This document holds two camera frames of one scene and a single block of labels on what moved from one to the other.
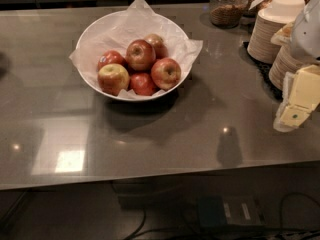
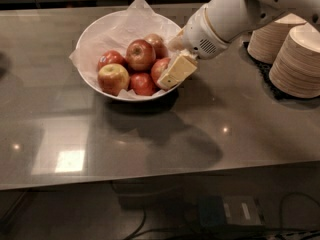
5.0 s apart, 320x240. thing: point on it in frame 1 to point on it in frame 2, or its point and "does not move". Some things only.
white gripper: x=307 y=34 to x=199 y=34
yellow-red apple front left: x=113 y=79 does not move
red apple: x=166 y=73 does not move
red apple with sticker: x=112 y=57 does not move
